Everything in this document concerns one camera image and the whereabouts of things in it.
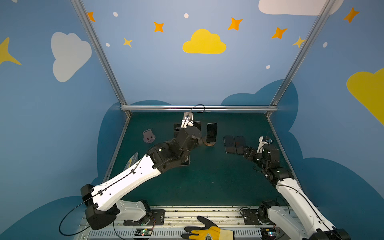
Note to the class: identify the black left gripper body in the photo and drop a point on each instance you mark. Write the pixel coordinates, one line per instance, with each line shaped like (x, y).
(199, 135)

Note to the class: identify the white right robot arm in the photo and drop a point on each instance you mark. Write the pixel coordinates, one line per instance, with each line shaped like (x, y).
(312, 225)

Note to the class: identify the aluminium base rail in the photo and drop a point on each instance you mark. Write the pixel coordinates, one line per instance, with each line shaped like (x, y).
(168, 223)

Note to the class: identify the circuit board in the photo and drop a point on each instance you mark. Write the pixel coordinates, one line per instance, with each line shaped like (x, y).
(143, 232)
(269, 234)

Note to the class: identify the grey stand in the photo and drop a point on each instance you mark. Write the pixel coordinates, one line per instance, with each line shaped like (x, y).
(148, 136)

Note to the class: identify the wooden ring phone stand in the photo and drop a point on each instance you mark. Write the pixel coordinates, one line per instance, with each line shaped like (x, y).
(210, 144)

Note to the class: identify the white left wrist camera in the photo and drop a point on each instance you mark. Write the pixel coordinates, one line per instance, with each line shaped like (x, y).
(187, 121)

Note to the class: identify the right circuit board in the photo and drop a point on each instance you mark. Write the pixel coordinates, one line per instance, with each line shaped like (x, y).
(269, 234)

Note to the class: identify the grey metal tube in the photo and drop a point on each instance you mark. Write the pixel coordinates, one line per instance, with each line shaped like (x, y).
(133, 159)

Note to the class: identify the yellow black work glove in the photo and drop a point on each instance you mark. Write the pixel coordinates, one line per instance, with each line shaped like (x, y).
(209, 232)

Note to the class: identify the aluminium frame rail back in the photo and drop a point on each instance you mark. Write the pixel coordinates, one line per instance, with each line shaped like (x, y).
(199, 108)

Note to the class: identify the dark phone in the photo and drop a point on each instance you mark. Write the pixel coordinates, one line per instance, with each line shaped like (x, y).
(211, 136)

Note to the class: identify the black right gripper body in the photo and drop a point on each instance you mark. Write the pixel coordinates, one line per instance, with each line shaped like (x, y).
(252, 153)

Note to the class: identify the green phone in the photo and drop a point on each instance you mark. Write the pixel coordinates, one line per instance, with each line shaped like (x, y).
(230, 146)

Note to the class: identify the left circuit board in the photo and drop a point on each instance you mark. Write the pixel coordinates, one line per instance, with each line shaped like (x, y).
(143, 232)

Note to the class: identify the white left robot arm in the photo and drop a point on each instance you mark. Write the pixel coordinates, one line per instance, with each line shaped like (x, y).
(102, 200)

